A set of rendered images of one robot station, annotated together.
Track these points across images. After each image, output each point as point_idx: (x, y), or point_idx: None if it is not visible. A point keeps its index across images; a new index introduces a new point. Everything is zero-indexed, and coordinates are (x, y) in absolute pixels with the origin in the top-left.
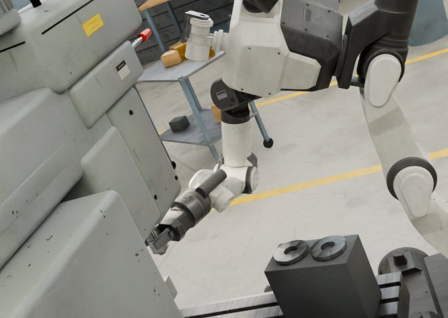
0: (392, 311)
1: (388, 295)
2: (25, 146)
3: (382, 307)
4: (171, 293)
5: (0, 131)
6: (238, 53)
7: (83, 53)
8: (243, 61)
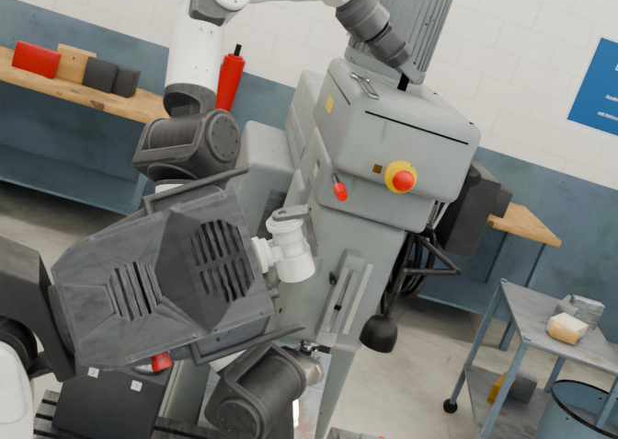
0: (44, 405)
1: (44, 421)
2: (308, 118)
3: (53, 413)
4: None
5: (314, 97)
6: (216, 241)
7: (320, 112)
8: (211, 255)
